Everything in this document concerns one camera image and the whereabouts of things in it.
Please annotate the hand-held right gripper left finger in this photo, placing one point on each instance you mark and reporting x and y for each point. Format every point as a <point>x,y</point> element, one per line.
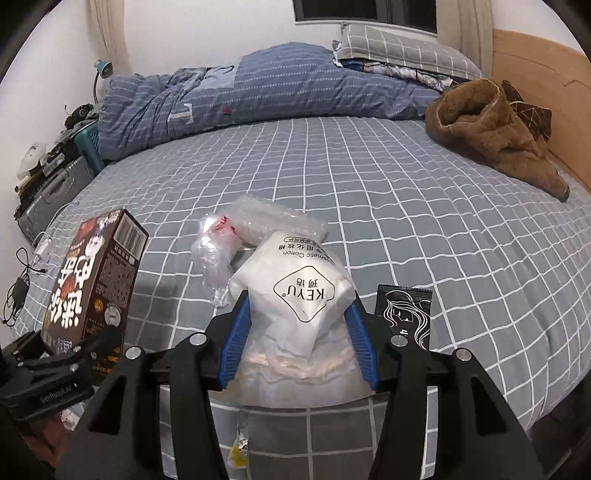
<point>233,350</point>

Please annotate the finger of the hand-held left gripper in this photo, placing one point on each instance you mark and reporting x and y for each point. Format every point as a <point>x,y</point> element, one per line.
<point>97,348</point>
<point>27,346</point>

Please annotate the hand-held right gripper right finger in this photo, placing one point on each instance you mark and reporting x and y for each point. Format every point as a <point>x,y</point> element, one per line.
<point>364,350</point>

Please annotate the brown snack box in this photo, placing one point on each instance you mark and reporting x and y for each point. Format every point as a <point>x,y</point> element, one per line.
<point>92,286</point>

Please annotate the white cotton pad bag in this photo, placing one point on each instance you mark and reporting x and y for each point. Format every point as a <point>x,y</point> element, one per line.
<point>295,286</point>

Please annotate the black sachet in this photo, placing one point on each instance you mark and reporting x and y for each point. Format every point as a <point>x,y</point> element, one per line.
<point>408,314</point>

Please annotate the clear plastic bag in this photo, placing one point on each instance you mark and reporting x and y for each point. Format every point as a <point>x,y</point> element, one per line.
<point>214,258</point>

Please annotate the small yellow wrapper scrap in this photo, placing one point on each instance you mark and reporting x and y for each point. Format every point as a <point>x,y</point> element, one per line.
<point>240,450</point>

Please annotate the clear bubble wrap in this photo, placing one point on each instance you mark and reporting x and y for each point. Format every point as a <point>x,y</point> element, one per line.
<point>277,219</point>

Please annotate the grey suitcase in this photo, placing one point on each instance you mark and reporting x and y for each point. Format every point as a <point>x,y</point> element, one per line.
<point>55,194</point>

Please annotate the white plastic appliance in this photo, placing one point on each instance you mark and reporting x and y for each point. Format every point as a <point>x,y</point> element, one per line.
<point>32,159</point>

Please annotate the teal suitcase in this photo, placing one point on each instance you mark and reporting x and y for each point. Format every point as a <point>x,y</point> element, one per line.
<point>90,147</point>

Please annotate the brown fleece garment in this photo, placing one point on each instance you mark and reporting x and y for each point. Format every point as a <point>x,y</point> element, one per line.
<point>480,124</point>

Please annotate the blue striped quilt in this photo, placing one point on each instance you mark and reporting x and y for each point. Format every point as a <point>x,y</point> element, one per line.
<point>277,92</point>

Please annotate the printed cloth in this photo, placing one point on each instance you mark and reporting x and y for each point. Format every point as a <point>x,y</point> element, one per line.
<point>415,76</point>

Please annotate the blue desk lamp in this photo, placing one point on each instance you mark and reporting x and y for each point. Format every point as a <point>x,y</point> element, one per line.
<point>104,68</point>

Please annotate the dark brown patterned cushion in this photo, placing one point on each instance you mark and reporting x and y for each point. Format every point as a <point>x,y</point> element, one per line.
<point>531,117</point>

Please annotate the grey checked pillow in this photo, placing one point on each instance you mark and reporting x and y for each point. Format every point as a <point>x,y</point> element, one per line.
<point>406,48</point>

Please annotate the cream curtain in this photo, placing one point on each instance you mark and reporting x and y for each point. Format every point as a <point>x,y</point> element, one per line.
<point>111,32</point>
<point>466,23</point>

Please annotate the wooden headboard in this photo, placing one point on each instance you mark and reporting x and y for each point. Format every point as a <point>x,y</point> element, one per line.
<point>554,69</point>

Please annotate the dark window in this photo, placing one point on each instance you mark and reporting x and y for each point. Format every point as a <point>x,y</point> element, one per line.
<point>346,11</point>

